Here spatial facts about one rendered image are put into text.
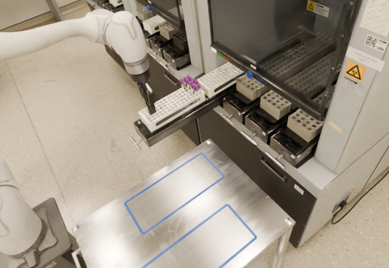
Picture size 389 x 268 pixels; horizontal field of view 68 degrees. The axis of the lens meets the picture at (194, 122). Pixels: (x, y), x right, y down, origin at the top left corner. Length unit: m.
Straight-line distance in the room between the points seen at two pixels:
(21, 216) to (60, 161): 1.38
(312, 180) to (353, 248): 0.81
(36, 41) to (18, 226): 0.61
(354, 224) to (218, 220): 1.15
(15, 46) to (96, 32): 0.31
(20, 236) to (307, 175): 1.04
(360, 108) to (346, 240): 1.11
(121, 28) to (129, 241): 0.68
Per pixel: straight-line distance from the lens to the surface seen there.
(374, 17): 0.84
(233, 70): 1.42
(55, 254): 1.26
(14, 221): 1.15
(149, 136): 1.26
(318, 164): 1.24
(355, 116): 1.00
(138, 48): 1.02
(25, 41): 0.91
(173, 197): 1.05
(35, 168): 2.59
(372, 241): 1.99
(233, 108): 1.32
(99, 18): 1.11
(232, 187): 1.05
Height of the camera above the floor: 1.73
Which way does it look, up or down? 47 degrees down
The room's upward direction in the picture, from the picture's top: 10 degrees counter-clockwise
